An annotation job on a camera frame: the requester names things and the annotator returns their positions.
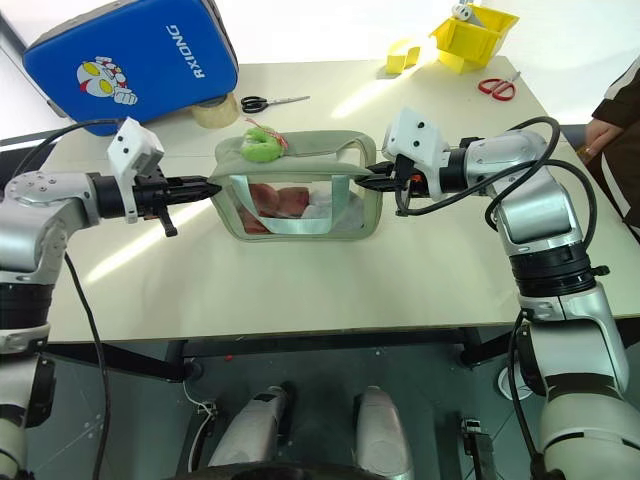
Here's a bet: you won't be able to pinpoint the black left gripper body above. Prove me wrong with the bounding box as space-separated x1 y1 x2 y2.
133 167 180 238

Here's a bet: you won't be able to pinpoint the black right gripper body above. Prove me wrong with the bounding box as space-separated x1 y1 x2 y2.
392 155 431 218

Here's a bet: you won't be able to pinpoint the green pouch with clear window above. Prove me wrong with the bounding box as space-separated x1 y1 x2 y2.
208 129 386 243

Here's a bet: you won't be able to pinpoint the white tissue inside pouch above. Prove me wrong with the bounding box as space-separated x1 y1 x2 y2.
299 191 367 235

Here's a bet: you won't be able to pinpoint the red items inside pouch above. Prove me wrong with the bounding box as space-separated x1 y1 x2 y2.
238 181 312 235

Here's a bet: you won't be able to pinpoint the person's bare hand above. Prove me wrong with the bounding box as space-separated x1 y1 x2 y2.
584 116 624 162

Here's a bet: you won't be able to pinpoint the clear tape roll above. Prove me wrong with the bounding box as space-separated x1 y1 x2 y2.
191 93 241 130

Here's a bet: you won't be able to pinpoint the blue cartoon suitcase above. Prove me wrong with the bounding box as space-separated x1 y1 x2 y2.
21 0 242 138

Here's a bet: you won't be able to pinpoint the large yellow plastic bin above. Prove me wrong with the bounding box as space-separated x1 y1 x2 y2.
429 3 522 76

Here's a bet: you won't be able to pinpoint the grey white item in bin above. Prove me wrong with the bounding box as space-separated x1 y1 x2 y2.
449 0 489 27

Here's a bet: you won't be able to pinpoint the person in brown clothing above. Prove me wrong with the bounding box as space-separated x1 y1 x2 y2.
591 53 640 229

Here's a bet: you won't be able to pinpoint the white round floor fitting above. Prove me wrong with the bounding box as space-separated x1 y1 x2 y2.
496 366 535 402

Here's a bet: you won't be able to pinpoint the silver left robot leg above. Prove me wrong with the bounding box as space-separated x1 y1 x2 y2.
206 383 297 472

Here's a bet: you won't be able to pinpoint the silver robot leg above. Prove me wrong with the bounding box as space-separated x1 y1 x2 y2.
206 383 297 472
351 385 417 480

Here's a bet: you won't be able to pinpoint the silver right robot leg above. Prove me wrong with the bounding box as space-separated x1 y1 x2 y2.
351 385 417 480

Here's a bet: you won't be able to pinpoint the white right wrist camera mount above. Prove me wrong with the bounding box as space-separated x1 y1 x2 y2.
381 106 452 202

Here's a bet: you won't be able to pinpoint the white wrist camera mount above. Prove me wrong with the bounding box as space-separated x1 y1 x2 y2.
106 116 166 224
381 106 452 202

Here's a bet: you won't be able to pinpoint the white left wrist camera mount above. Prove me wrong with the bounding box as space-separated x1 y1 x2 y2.
106 116 166 224

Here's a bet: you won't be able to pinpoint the green plush keychain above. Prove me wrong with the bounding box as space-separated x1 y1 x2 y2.
239 117 292 164

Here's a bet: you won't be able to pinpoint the black handled scissors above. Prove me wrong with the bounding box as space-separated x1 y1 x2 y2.
240 94 312 114

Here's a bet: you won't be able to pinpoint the red handled scissors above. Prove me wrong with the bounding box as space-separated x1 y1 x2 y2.
477 70 523 103

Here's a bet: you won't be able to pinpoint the black table frame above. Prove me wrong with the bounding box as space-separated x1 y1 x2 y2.
43 325 512 385

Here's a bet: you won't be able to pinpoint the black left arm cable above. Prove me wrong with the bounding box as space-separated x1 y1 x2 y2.
13 118 122 480

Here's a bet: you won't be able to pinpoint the white floor cable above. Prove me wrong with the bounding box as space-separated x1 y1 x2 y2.
181 378 220 452

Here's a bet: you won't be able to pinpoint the black floor bracket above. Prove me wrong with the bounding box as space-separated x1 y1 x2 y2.
459 416 497 480

